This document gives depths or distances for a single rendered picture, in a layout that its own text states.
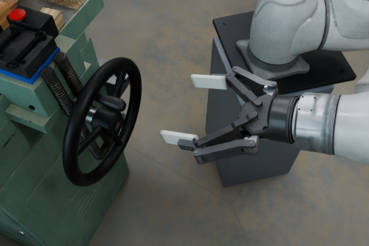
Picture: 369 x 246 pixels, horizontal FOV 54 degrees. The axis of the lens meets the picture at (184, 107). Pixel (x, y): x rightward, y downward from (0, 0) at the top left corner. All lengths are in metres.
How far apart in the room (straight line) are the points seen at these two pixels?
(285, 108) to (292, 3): 0.47
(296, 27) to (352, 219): 0.94
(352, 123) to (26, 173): 0.73
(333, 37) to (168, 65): 1.11
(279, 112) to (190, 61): 1.47
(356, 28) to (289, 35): 0.17
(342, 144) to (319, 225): 1.11
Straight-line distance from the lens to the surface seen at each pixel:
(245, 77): 0.66
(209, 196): 1.58
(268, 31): 1.02
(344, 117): 0.53
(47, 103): 0.74
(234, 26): 1.28
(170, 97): 1.84
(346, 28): 1.05
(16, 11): 0.76
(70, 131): 0.68
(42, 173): 1.02
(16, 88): 0.73
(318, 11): 1.04
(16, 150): 0.89
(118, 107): 0.67
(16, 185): 0.95
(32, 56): 0.70
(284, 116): 0.55
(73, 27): 0.92
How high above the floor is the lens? 1.47
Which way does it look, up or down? 55 degrees down
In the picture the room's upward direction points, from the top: straight up
